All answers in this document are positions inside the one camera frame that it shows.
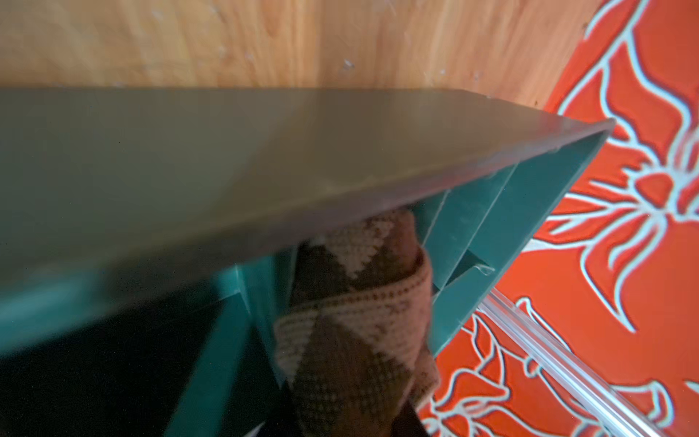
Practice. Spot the green divided tray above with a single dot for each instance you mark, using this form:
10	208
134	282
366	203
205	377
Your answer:
149	237

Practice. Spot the brown argyle sock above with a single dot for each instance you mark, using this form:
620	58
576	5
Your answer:
353	344

